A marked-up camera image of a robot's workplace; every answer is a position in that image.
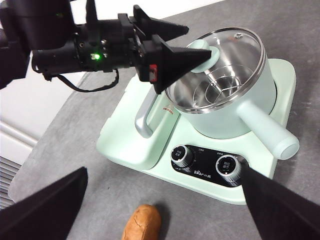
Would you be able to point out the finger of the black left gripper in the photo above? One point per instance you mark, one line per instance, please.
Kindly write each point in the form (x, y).
(160, 27)
(175, 65)

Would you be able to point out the mint green breakfast machine base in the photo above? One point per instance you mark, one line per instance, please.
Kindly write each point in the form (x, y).
(225, 143)

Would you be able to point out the brown potato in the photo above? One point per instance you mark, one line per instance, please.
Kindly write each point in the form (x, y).
(142, 222)

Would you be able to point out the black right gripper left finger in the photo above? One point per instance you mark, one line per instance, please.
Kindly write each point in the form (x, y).
(45, 215)

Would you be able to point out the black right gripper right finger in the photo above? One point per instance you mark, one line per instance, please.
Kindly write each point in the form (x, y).
(282, 212)

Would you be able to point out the mint green griddle cover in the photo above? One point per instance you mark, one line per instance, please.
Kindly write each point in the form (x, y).
(120, 140)

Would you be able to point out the glass lid with green knob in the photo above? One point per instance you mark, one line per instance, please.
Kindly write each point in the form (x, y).
(215, 56)

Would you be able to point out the silver control knob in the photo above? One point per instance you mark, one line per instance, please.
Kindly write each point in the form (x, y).
(180, 155)
(226, 166)

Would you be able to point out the white slatted panel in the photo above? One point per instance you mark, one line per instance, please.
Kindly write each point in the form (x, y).
(7, 180)

